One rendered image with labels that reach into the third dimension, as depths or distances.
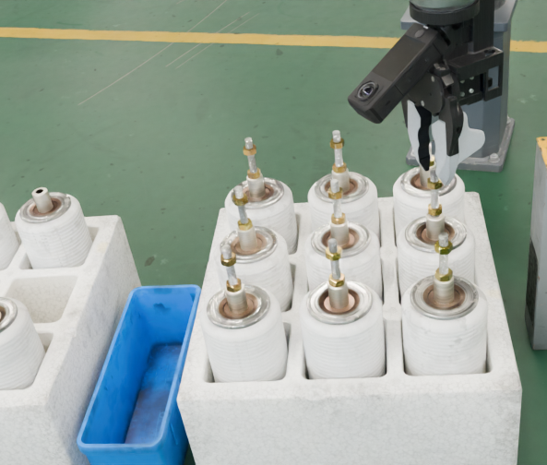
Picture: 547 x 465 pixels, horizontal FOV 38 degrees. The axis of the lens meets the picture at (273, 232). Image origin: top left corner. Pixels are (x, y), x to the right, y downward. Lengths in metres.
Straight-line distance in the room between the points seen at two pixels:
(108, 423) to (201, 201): 0.62
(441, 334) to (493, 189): 0.68
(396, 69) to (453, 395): 0.36
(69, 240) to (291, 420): 0.44
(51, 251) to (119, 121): 0.82
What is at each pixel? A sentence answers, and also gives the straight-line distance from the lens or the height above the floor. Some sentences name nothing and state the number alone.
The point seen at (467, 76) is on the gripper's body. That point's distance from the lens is 0.89.
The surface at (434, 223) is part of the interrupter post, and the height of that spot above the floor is 0.28.
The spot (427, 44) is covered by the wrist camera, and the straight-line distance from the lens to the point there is 0.86.
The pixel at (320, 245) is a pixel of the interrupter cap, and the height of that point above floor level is 0.25.
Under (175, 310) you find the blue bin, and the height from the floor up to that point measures 0.08.
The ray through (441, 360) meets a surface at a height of 0.20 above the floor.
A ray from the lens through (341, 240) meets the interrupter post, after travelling 1.01.
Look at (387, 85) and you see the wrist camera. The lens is 0.85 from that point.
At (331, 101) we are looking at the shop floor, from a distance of 1.89.
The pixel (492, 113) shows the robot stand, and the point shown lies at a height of 0.11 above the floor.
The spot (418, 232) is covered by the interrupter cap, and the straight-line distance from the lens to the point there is 1.02.
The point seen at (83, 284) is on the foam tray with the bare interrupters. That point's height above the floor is 0.18.
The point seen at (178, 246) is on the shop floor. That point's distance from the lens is 1.49.
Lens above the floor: 0.87
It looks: 36 degrees down
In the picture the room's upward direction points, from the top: 9 degrees counter-clockwise
